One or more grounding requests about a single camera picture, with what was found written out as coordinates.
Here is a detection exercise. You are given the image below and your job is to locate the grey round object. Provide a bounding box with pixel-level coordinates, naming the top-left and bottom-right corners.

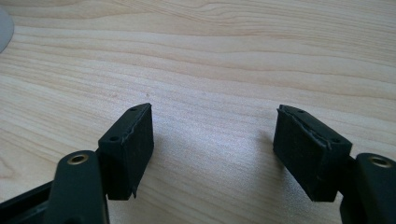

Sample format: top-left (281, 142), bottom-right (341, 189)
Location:
top-left (0, 7), bottom-right (15, 54)

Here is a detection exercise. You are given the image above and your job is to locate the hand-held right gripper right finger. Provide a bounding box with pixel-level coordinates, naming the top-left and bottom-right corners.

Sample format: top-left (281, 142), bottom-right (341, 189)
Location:
top-left (273, 104), bottom-right (358, 203)

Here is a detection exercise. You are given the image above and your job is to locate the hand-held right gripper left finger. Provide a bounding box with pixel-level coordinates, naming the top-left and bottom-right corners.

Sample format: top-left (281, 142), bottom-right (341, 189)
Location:
top-left (95, 103), bottom-right (155, 201)

